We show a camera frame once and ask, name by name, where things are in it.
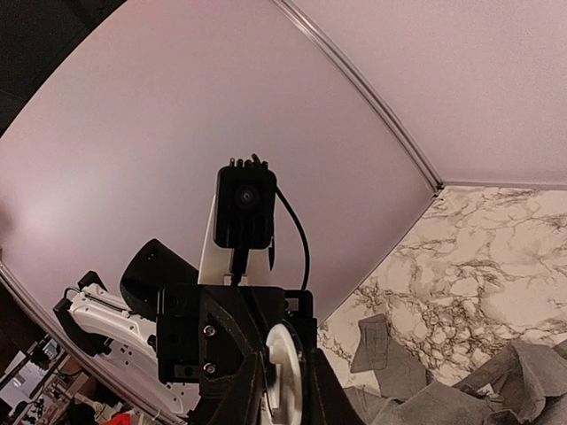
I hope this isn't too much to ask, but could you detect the grey button-up shirt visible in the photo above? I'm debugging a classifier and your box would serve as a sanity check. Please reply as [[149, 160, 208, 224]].
[[345, 314, 566, 424]]

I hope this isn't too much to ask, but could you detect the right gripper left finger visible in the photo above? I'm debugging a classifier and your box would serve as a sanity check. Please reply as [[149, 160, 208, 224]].
[[190, 352, 264, 425]]

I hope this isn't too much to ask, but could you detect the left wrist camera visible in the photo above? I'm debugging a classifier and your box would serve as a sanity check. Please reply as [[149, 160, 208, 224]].
[[198, 154, 277, 286]]

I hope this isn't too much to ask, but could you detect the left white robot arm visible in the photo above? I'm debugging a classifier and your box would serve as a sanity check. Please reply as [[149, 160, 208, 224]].
[[53, 240, 317, 424]]

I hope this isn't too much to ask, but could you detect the left aluminium frame post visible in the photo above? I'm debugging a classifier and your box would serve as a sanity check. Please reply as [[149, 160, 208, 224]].
[[272, 0, 445, 197]]

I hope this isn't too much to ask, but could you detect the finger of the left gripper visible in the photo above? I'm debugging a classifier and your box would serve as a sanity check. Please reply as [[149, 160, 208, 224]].
[[198, 287, 270, 385]]

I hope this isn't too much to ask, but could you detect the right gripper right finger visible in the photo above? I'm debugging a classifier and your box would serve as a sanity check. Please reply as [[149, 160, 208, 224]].
[[301, 348, 364, 425]]

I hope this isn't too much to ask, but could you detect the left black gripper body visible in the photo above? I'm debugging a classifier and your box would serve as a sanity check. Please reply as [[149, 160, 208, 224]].
[[156, 285, 314, 385]]

